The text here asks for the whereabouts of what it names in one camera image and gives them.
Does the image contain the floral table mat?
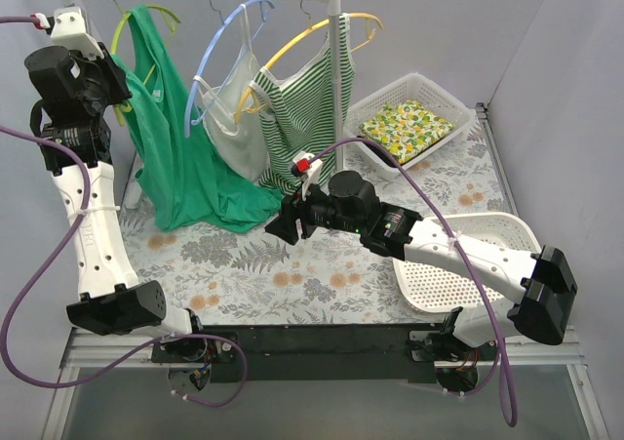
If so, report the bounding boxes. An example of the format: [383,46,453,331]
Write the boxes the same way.
[120,125,509,325]

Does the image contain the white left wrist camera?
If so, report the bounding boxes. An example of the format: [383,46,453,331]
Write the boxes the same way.
[50,6,100,58]

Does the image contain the blue hanger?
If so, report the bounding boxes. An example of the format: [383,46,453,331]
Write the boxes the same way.
[183,0,275,139]

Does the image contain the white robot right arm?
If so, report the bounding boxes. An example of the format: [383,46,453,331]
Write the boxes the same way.
[265,171,578,360]

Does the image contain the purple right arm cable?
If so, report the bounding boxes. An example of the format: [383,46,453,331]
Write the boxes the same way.
[311,137,519,427]

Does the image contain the yellow hanger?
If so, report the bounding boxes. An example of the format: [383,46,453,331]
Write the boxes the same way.
[258,0,389,100]

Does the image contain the white tank top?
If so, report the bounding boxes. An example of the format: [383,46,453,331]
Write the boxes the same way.
[194,4,268,182]

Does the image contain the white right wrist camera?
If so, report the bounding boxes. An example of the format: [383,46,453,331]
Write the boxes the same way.
[291,151,323,201]

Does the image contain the black folded cloth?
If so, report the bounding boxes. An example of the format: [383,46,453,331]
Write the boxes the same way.
[364,139,396,169]

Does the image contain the lime green hanger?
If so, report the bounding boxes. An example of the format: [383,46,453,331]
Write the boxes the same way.
[109,0,181,101]

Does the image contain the green striped tank top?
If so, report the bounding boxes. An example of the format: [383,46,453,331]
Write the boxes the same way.
[250,30,336,194]

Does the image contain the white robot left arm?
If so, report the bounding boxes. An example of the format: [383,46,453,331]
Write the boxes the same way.
[24,46,208,362]

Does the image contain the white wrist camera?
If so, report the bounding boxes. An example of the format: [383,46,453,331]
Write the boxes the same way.
[291,151,323,201]
[50,6,100,58]

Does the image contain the white laundry basket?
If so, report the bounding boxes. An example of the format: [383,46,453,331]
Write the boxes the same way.
[393,212,541,313]

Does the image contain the white basket with cloths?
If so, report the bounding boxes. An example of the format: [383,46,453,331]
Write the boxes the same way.
[344,73,477,170]

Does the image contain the lemon print folded cloth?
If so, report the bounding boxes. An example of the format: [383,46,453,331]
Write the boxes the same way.
[359,100,456,165]

